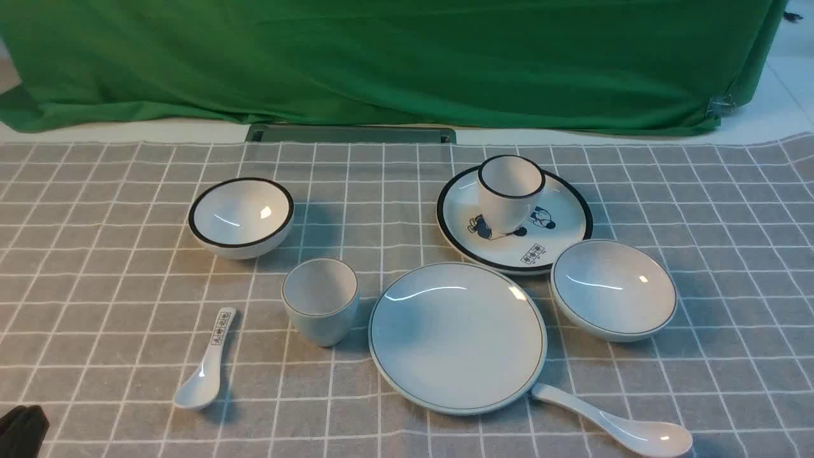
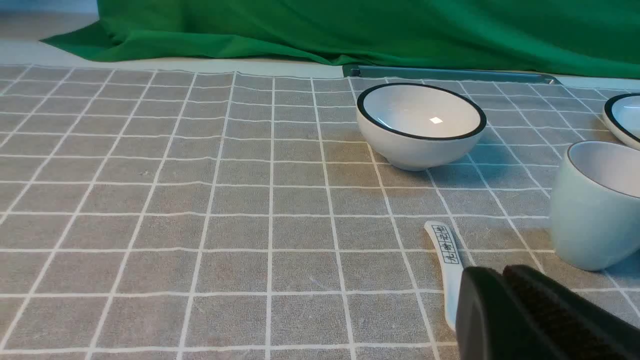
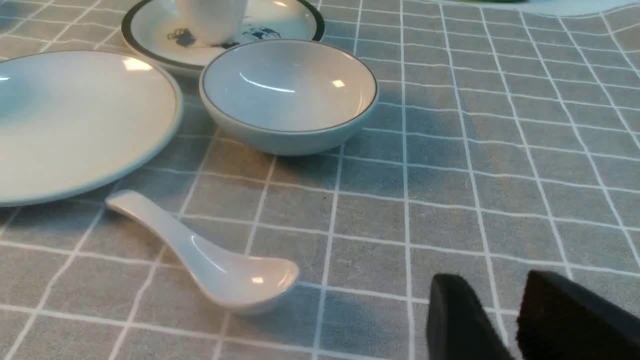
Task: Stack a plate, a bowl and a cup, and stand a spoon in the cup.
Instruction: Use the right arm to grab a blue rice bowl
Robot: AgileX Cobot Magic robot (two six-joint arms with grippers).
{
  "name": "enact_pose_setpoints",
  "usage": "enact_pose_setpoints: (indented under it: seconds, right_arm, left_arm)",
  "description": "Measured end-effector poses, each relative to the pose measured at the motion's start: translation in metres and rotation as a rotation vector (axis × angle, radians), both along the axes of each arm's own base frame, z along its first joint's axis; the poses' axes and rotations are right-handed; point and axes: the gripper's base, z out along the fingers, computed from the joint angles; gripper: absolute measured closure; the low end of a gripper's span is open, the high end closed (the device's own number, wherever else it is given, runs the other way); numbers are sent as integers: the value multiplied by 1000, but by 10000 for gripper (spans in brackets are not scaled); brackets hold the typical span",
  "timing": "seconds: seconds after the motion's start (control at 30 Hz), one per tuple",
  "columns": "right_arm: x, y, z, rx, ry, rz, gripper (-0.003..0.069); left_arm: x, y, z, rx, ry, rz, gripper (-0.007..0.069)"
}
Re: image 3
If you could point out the plain white ceramic spoon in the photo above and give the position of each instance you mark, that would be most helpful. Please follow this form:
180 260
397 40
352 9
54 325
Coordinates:
242 284

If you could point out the grey checked tablecloth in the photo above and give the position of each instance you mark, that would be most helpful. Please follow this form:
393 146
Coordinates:
503 142

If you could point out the pale blue shallow bowl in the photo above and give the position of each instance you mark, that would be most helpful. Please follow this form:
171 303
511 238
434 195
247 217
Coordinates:
289 97

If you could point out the pale blue large plate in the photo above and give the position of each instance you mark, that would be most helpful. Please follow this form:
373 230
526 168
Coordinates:
73 121

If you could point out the black-rimmed white cup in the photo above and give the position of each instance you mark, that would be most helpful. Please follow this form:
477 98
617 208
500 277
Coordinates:
213 22

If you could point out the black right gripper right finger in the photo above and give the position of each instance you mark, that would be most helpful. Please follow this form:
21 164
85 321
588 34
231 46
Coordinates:
560 319

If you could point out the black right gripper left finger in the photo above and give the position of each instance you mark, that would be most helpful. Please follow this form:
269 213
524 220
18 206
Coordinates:
457 326

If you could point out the black-rimmed cartoon plate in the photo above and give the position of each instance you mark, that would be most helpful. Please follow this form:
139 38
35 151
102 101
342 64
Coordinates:
154 30

